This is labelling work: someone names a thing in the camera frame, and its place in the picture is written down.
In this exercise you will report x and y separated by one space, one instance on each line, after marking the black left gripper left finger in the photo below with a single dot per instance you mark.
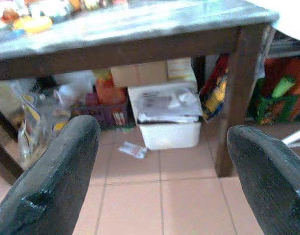
54 176

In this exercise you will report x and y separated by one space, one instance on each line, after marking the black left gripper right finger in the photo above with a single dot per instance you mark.
269 176

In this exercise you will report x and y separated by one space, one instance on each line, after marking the white metal bar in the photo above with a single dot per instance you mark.
295 139

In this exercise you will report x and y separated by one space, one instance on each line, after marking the clear plastic bag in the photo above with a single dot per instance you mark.
37 117

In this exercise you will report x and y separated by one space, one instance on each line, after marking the red green patterned bag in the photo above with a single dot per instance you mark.
278 98

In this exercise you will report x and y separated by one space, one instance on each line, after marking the purple plastic crate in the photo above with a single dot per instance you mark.
108 113

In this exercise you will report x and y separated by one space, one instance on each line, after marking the white paper scrap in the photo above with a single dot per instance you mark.
133 149

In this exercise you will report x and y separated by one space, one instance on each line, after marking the white plastic bag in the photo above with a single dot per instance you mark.
71 84

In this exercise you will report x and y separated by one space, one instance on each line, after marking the red yellow snack bag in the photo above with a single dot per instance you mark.
214 93

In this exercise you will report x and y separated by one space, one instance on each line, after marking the orange plastic bag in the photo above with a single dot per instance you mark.
108 89

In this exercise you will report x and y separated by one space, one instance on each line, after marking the white plastic storage bin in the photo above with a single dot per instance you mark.
169 135

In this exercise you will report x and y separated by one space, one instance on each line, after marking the stack of papers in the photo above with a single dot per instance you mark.
168 105

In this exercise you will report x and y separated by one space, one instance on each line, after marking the brown cardboard box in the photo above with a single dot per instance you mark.
139 73

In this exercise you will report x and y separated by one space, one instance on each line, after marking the cream cardboard box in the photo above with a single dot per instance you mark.
180 69

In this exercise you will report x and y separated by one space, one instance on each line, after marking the dark wooden table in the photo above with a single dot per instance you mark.
145 41

